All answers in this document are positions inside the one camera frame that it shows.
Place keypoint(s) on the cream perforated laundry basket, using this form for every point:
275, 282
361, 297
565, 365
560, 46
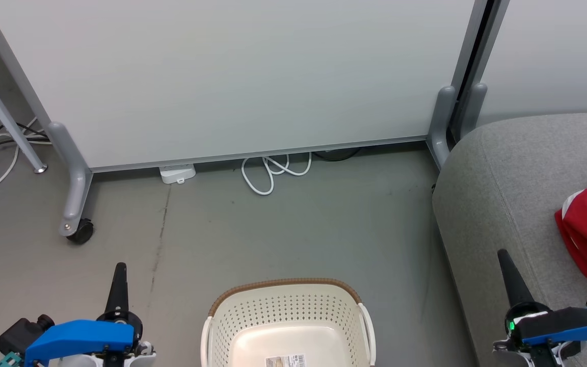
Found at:
286, 316

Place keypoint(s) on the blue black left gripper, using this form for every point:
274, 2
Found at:
79, 339

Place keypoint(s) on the large white partition panel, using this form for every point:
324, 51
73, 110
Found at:
232, 76

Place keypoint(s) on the white power strip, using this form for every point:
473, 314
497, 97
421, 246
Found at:
177, 173

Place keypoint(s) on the narrow white partition panel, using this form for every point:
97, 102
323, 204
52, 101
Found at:
553, 51

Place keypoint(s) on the grey metal table leg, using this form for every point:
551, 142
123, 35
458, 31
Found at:
8, 122

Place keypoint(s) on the grey partition foot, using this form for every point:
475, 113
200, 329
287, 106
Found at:
474, 107
441, 122
74, 188

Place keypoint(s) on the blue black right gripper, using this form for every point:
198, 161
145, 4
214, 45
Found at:
563, 326

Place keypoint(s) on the grey fabric sofa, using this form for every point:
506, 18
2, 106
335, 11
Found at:
502, 204

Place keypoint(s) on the barcode sticker label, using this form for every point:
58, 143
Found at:
286, 361

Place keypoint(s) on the black caster wheel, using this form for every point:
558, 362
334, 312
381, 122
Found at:
82, 232

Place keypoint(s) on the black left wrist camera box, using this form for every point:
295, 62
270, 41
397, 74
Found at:
23, 334

